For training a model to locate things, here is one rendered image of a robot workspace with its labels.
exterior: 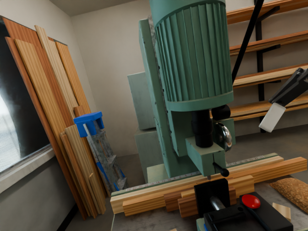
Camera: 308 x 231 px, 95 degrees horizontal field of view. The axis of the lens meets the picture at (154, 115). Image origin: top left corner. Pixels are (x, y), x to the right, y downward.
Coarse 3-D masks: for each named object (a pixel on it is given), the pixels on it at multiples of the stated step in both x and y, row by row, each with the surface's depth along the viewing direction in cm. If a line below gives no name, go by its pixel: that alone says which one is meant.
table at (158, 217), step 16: (288, 176) 47; (272, 192) 42; (160, 208) 44; (112, 224) 42; (128, 224) 41; (144, 224) 40; (160, 224) 39; (176, 224) 38; (192, 224) 38; (304, 224) 33
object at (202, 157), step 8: (192, 144) 45; (216, 144) 42; (192, 152) 45; (200, 152) 40; (208, 152) 39; (216, 152) 39; (224, 152) 39; (192, 160) 47; (200, 160) 39; (208, 160) 39; (216, 160) 39; (224, 160) 39; (200, 168) 41; (208, 168) 39; (216, 168) 40
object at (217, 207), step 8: (200, 184) 38; (208, 184) 38; (216, 184) 37; (224, 184) 37; (200, 192) 37; (208, 192) 37; (216, 192) 38; (224, 192) 38; (200, 200) 38; (208, 200) 38; (216, 200) 36; (224, 200) 38; (200, 208) 38; (208, 208) 38; (216, 208) 35; (200, 216) 39
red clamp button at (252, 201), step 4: (244, 196) 29; (248, 196) 28; (252, 196) 28; (244, 200) 28; (248, 200) 27; (252, 200) 27; (256, 200) 27; (248, 204) 27; (252, 204) 27; (256, 204) 26
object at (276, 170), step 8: (288, 160) 48; (296, 160) 47; (304, 160) 47; (256, 168) 48; (264, 168) 47; (272, 168) 46; (280, 168) 47; (288, 168) 47; (296, 168) 47; (304, 168) 47; (232, 176) 46; (240, 176) 46; (256, 176) 46; (264, 176) 46; (272, 176) 47; (192, 184) 46; (160, 192) 46; (168, 192) 45; (128, 200) 45; (136, 200) 44; (144, 200) 44; (152, 200) 44; (160, 200) 44; (128, 208) 44; (136, 208) 44; (144, 208) 44; (152, 208) 44
